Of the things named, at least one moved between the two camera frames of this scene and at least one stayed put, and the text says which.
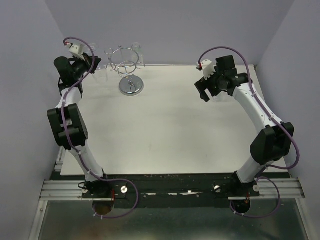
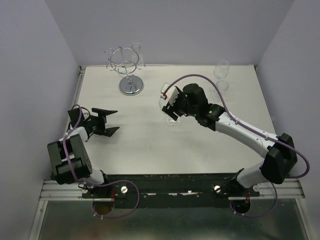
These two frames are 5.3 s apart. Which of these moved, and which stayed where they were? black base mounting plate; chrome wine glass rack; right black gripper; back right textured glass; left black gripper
Moved: right black gripper; left black gripper
Stayed: chrome wine glass rack; back right textured glass; black base mounting plate
